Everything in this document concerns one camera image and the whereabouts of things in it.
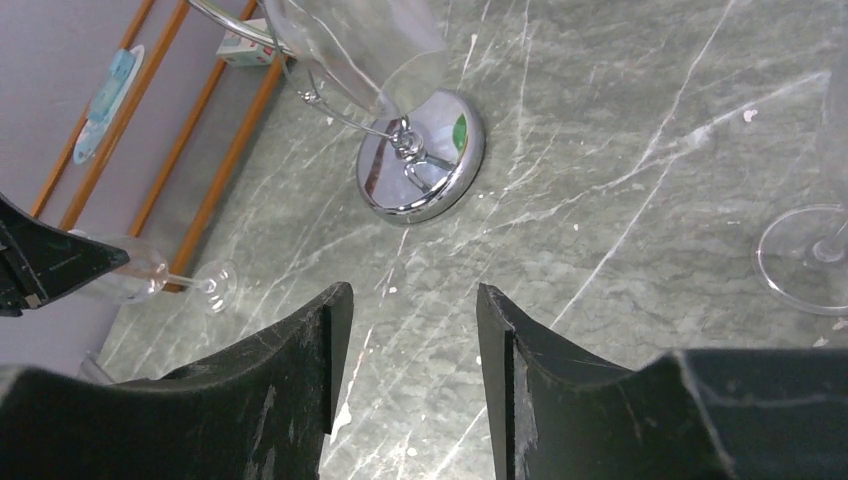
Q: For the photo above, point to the chrome wine glass rack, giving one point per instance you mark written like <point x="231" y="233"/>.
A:
<point x="409" y="169"/>

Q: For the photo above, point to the orange wooden rack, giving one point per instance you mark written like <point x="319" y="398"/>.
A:
<point x="163" y="150"/>

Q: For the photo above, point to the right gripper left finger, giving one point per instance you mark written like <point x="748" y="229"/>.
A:
<point x="260" y="408"/>

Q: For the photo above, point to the clear wine glass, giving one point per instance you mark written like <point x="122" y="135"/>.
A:
<point x="802" y="255"/>
<point x="387" y="57"/>
<point x="148" y="273"/>

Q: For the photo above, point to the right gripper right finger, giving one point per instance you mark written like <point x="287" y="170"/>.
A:
<point x="558" y="411"/>

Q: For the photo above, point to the light blue flat package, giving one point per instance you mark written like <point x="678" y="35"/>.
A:
<point x="107" y="100"/>

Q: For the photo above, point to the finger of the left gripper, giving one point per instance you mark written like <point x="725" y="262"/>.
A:
<point x="41" y="264"/>

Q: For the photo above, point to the small white red box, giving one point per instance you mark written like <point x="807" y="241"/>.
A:
<point x="238" y="51"/>

